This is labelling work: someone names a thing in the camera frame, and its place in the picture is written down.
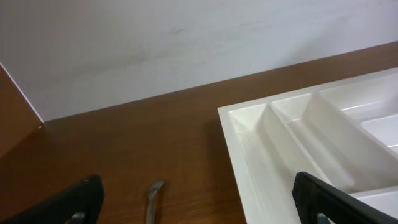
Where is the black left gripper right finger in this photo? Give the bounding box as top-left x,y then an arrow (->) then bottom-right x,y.
292,172 -> 397,224

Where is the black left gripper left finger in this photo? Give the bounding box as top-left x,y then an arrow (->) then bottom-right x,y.
2,174 -> 104,224

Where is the white plastic cutlery tray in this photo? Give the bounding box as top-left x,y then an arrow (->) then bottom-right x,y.
218,68 -> 397,223

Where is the small metal teaspoon right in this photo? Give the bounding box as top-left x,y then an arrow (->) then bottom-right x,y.
146,180 -> 164,224

